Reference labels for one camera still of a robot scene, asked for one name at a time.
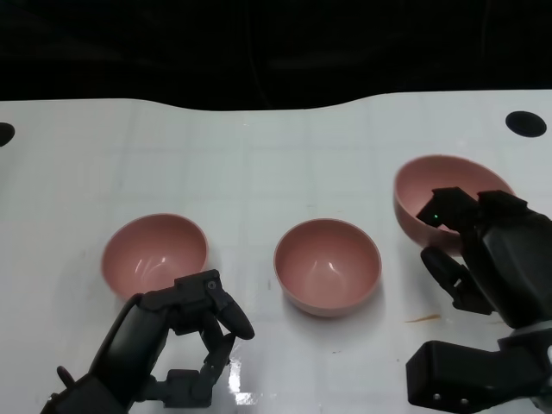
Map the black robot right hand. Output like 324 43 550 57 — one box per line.
416 186 552 331

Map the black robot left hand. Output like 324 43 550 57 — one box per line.
88 269 255 409

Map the pink plastic bowl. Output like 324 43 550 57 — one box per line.
273 218 383 319
101 213 210 303
392 154 518 255

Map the black backdrop cloth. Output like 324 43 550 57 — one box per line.
0 0 552 111

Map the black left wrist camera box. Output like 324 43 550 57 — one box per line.
41 370 135 414

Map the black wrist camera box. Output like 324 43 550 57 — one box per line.
41 370 135 414
405 339 551 414

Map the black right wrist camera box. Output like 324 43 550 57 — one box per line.
405 339 551 414

